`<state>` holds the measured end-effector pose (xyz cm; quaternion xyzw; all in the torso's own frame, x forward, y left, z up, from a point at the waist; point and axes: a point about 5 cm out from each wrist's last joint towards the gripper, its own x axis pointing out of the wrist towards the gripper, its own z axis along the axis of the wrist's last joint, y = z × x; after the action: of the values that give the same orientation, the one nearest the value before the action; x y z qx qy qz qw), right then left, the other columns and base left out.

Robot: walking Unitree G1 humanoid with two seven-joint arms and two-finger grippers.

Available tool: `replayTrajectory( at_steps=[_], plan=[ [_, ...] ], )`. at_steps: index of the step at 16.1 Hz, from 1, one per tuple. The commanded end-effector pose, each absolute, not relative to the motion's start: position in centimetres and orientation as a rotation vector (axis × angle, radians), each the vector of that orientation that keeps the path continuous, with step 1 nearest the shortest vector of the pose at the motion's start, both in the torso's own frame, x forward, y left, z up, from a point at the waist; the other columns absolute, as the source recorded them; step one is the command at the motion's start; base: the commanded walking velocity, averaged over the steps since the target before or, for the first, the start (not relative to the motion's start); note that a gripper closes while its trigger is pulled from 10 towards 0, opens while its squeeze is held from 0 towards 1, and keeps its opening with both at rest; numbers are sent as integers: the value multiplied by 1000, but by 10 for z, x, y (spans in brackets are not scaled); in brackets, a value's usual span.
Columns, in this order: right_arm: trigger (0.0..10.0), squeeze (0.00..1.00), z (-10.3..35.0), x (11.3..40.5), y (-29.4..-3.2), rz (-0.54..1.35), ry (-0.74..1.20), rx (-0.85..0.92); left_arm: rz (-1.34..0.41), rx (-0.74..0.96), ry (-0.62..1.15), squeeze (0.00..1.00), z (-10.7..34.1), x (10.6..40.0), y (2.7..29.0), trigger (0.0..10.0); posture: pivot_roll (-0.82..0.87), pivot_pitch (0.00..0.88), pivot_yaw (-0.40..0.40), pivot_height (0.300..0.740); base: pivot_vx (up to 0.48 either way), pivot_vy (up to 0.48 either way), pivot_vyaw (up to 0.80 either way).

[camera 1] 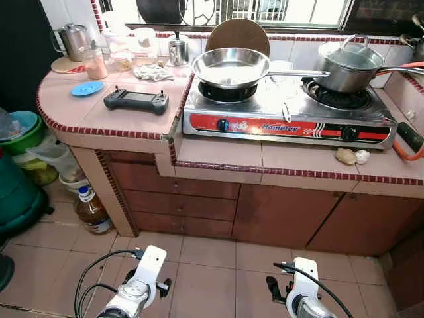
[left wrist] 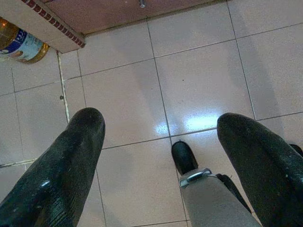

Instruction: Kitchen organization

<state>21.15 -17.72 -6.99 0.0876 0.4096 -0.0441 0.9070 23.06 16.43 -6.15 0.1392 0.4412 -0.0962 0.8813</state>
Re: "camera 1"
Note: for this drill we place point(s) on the jar with orange powder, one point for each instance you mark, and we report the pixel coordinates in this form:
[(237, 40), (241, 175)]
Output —
[(96, 66)]

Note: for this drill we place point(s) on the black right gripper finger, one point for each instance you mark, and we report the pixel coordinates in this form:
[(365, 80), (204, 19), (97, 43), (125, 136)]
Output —
[(275, 290)]

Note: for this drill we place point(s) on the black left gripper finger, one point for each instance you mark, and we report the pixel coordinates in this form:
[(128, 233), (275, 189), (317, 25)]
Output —
[(164, 287)]

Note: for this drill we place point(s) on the small steel lidded cup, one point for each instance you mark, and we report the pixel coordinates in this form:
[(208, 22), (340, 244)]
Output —
[(177, 52)]

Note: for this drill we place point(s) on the steel red gas stove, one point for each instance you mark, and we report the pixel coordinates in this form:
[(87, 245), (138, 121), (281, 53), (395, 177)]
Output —
[(278, 126)]

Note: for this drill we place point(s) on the cooking oil bottle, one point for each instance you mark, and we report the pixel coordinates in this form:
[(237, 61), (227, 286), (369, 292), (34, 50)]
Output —
[(93, 215)]

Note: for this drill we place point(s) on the black remote controller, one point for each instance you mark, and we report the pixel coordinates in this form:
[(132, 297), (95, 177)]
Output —
[(136, 101)]

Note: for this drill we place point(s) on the steel teapot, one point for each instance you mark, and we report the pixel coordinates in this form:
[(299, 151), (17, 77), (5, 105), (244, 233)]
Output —
[(414, 46)]

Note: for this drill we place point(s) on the round wooden board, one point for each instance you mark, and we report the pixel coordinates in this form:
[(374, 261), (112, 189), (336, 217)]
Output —
[(238, 36)]

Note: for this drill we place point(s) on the steel frying pan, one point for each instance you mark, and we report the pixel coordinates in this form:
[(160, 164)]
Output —
[(228, 66)]

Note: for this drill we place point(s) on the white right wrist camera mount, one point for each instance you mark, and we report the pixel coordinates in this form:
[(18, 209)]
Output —
[(305, 275)]

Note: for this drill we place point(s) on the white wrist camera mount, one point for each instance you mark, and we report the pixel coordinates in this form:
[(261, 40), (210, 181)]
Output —
[(151, 265), (305, 275)]

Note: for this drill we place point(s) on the white garlic bulb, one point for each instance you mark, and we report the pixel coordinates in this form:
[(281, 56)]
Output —
[(362, 156)]

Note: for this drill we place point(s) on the green plastic basin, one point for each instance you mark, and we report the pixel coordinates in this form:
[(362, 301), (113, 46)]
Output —
[(26, 140)]

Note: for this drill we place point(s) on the steel saucepan glass lid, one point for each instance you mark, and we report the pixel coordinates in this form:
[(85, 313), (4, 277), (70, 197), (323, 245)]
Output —
[(344, 76)]

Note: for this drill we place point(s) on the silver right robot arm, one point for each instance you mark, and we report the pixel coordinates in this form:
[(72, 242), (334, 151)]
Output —
[(308, 310)]

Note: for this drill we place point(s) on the white crumpled cloth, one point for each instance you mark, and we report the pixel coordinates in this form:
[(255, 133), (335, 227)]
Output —
[(154, 73)]

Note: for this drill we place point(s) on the dark green bin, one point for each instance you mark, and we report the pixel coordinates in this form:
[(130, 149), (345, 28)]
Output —
[(16, 199)]

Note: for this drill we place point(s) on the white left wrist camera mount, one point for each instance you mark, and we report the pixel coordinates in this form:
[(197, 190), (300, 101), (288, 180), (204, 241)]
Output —
[(151, 265)]

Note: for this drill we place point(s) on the steel kettle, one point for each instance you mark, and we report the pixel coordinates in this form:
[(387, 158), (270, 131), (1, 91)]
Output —
[(73, 41)]

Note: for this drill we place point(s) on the blue round lid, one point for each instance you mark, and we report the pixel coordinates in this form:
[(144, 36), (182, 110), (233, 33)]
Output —
[(87, 88)]

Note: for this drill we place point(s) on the ginger root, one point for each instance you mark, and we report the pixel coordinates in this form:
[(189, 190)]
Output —
[(346, 157)]

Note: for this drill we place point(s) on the window with metal grille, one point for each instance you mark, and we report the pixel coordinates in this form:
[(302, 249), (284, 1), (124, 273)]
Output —
[(291, 10)]

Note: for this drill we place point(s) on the dark oblong block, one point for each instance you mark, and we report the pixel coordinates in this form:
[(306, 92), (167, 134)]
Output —
[(409, 136)]

